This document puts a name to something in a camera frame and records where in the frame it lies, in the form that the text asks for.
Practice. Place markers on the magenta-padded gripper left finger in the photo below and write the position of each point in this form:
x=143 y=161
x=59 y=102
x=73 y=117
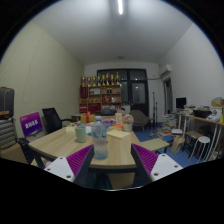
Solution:
x=58 y=166

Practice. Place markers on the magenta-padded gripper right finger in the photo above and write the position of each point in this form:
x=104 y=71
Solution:
x=163 y=165

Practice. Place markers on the clear plastic water bottle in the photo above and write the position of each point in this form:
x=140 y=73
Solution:
x=100 y=143

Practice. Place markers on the pale yellow notepad block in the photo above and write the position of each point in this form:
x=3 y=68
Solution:
x=70 y=129

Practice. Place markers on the pale green cup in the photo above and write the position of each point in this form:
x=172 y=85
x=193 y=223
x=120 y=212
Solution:
x=80 y=134

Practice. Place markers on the pile of books on floor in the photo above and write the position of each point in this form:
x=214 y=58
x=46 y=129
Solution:
x=170 y=123

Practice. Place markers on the wooden stool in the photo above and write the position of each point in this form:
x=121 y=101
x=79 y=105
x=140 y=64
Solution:
x=193 y=134

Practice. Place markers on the white round stool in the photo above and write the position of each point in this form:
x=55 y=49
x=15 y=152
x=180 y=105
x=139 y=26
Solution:
x=203 y=140

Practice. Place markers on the black office chair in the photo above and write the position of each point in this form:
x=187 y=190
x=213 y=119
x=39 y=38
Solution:
x=51 y=119

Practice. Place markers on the purple sign board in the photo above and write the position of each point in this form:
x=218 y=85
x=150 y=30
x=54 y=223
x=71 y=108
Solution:
x=31 y=124

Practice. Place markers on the grey armchair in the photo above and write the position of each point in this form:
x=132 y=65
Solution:
x=139 y=118

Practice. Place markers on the black tripod stand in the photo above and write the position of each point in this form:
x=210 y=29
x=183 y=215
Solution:
x=154 y=110

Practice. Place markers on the pink flowers in white pot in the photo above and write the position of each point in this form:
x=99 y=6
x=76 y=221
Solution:
x=127 y=121

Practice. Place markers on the yellow gift box red ribbon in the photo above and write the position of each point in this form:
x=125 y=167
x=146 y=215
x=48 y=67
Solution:
x=87 y=118

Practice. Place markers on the long wooden desk white legs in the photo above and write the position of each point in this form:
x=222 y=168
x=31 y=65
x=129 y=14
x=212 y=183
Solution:
x=203 y=120

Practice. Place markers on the grey ribbed suitcase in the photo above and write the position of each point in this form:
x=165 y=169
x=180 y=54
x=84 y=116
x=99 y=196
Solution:
x=6 y=133

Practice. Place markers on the black tray on desk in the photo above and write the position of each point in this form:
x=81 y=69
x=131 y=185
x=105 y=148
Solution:
x=202 y=113

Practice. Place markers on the black computer monitor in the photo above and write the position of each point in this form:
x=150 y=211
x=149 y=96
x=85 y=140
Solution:
x=181 y=103

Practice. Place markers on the dark framed glass door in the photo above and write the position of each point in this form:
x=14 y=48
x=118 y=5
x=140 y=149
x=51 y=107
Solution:
x=138 y=93

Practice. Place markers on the dark suitcase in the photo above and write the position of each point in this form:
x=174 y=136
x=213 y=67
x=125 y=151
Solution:
x=6 y=101

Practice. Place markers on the cardboard box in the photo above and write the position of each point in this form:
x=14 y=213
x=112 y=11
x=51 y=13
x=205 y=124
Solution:
x=218 y=102

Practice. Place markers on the wooden shelf unit with trophies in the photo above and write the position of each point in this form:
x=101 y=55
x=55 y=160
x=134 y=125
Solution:
x=103 y=96

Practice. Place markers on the ceiling tube light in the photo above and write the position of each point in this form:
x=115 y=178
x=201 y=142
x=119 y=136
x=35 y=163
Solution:
x=120 y=6

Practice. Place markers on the white wall air conditioner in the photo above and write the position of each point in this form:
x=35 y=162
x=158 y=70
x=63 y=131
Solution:
x=166 y=70

